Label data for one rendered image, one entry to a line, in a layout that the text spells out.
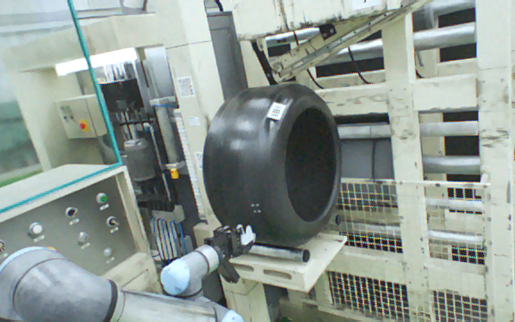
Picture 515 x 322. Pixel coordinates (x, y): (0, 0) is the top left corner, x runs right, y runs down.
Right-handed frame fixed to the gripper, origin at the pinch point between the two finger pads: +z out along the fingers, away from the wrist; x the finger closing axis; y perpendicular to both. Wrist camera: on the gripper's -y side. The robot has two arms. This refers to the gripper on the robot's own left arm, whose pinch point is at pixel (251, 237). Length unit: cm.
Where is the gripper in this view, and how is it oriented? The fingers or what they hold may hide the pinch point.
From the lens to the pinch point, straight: 131.8
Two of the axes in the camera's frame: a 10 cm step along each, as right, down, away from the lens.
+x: -8.3, 0.0, 5.6
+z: 5.5, -2.1, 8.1
